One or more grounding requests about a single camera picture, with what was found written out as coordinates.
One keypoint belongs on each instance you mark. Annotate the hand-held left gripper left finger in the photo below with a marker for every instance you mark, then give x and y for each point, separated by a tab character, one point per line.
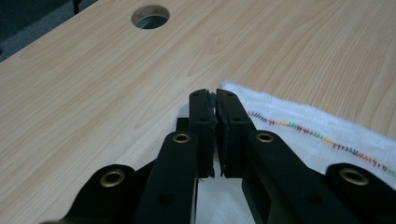
199	137

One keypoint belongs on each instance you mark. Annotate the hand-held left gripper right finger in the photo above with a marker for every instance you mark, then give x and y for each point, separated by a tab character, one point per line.
233	137

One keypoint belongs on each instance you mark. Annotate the white cloth with colourful stitching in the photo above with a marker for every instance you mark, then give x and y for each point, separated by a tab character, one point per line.
314	137

